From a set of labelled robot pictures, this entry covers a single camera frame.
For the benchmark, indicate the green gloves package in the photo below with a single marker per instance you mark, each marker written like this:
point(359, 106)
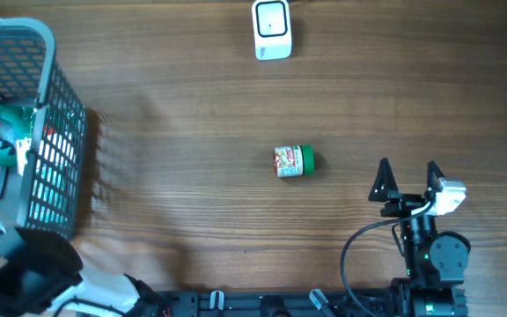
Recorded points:
point(16, 131)

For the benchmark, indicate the green lid Knorr jar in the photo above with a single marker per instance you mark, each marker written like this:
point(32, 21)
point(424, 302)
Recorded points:
point(294, 160)

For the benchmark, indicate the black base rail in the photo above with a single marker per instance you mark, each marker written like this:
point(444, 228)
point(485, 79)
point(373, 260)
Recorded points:
point(381, 302)

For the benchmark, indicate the white barcode scanner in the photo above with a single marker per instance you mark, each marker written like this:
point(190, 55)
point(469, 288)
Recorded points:
point(271, 29)

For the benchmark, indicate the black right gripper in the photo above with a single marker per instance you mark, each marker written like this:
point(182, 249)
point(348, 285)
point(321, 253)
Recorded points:
point(402, 202)

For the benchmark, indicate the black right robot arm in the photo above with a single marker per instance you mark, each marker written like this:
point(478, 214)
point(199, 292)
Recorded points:
point(435, 261)

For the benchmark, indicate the grey plastic basket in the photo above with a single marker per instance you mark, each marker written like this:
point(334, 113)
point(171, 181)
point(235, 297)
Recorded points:
point(45, 196)

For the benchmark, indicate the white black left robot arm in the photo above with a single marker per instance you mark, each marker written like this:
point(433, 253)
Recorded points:
point(41, 271)

